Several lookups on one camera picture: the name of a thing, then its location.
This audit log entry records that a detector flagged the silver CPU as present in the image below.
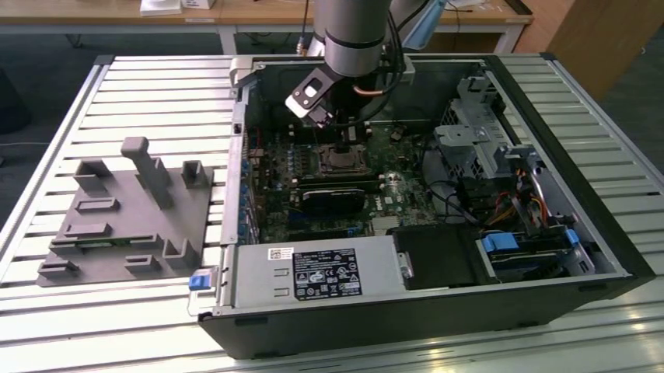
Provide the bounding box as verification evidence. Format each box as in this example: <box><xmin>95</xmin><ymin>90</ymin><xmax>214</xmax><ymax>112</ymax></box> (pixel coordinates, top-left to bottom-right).
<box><xmin>327</xmin><ymin>149</ymin><xmax>363</xmax><ymax>169</ymax></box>

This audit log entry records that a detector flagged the metal socket cover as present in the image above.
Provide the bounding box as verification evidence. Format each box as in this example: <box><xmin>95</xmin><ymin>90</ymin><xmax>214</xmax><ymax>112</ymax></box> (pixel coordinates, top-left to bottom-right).
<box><xmin>317</xmin><ymin>143</ymin><xmax>373</xmax><ymax>175</ymax></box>

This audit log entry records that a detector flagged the CPU socket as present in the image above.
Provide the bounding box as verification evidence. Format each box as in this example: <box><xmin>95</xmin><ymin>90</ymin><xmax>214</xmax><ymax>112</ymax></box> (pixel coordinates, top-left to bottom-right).
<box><xmin>317</xmin><ymin>144</ymin><xmax>373</xmax><ymax>174</ymax></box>

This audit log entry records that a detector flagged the green RAM stick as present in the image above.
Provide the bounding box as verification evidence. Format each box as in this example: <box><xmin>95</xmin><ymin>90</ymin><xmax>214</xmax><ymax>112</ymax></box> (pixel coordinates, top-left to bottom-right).
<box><xmin>76</xmin><ymin>239</ymin><xmax>132</xmax><ymax>248</ymax></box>
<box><xmin>297</xmin><ymin>186</ymin><xmax>382</xmax><ymax>193</ymax></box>

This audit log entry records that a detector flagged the green motherboard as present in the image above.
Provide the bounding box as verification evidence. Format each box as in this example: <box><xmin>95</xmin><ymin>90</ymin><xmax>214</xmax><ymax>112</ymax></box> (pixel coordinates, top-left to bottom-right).
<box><xmin>243</xmin><ymin>124</ymin><xmax>448</xmax><ymax>244</ymax></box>

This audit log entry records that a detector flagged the metal drive cage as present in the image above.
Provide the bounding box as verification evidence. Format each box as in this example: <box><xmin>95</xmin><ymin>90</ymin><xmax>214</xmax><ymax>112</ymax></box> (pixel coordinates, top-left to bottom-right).
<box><xmin>433</xmin><ymin>75</ymin><xmax>520</xmax><ymax>183</ymax></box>

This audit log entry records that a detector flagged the black graphics card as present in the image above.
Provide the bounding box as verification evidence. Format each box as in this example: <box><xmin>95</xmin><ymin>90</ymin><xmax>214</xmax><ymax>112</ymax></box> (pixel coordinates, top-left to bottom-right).
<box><xmin>299</xmin><ymin>187</ymin><xmax>369</xmax><ymax>215</ymax></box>

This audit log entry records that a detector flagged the silver chipset heatsink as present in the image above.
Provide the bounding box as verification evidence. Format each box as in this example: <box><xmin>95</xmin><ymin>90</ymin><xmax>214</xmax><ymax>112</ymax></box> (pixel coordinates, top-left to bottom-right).
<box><xmin>371</xmin><ymin>216</ymin><xmax>402</xmax><ymax>235</ymax></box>

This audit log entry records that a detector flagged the blue disk carrier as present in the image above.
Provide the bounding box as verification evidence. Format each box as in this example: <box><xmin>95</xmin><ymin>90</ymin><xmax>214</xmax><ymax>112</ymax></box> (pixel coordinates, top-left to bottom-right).
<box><xmin>480</xmin><ymin>231</ymin><xmax>520</xmax><ymax>258</ymax></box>

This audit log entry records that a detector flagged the silver power supply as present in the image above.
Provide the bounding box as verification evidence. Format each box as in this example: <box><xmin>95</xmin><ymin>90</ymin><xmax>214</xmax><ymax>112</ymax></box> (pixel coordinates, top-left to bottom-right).
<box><xmin>227</xmin><ymin>237</ymin><xmax>411</xmax><ymax>312</ymax></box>

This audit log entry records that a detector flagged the wooden cabinet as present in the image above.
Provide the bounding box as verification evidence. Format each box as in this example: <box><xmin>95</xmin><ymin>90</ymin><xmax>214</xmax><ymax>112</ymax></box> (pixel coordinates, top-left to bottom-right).
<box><xmin>513</xmin><ymin>0</ymin><xmax>664</xmax><ymax>100</ymax></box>

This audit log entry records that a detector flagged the black hard disk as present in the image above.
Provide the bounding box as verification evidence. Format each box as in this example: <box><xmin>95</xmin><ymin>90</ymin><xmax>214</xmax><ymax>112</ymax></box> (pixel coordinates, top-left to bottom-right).
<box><xmin>486</xmin><ymin>252</ymin><xmax>569</xmax><ymax>281</ymax></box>

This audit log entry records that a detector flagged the grey parts rack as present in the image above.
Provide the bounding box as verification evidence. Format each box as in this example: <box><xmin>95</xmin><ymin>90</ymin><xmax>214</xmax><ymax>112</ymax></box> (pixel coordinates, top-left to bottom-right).
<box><xmin>36</xmin><ymin>136</ymin><xmax>215</xmax><ymax>288</ymax></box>

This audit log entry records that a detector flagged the blue case latch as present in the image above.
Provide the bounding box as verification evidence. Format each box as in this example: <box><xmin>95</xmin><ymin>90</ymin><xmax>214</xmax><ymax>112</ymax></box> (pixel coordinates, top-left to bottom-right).
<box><xmin>188</xmin><ymin>271</ymin><xmax>215</xmax><ymax>291</ymax></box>

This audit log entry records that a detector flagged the wooden desk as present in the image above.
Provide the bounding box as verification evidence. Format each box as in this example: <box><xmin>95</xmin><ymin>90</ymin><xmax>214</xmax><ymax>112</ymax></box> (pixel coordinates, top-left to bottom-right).
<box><xmin>0</xmin><ymin>0</ymin><xmax>536</xmax><ymax>55</ymax></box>

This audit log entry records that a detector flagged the black PC case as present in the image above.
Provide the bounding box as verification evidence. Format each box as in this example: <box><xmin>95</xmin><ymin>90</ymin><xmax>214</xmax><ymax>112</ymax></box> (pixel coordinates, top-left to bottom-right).
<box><xmin>196</xmin><ymin>53</ymin><xmax>656</xmax><ymax>361</ymax></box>

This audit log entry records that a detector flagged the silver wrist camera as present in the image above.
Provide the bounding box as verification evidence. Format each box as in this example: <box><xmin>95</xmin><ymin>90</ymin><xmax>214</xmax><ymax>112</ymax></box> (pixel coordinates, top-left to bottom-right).
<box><xmin>285</xmin><ymin>68</ymin><xmax>341</xmax><ymax>130</ymax></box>

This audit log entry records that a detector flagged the brass tipped cable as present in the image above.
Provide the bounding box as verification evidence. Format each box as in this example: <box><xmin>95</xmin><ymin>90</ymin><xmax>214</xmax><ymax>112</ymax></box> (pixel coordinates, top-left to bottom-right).
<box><xmin>294</xmin><ymin>0</ymin><xmax>313</xmax><ymax>55</ymax></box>

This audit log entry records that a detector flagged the coloured power wire bundle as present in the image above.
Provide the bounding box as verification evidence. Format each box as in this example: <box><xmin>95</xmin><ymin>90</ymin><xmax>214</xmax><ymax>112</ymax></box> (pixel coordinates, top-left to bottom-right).
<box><xmin>486</xmin><ymin>193</ymin><xmax>550</xmax><ymax>226</ymax></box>

